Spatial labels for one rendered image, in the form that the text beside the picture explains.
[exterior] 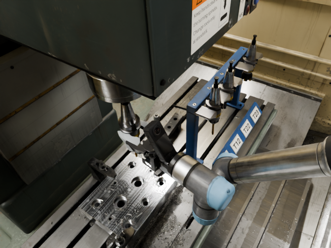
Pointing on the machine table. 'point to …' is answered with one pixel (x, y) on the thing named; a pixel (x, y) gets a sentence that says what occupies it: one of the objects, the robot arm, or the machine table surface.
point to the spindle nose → (110, 91)
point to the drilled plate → (147, 212)
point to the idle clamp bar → (174, 124)
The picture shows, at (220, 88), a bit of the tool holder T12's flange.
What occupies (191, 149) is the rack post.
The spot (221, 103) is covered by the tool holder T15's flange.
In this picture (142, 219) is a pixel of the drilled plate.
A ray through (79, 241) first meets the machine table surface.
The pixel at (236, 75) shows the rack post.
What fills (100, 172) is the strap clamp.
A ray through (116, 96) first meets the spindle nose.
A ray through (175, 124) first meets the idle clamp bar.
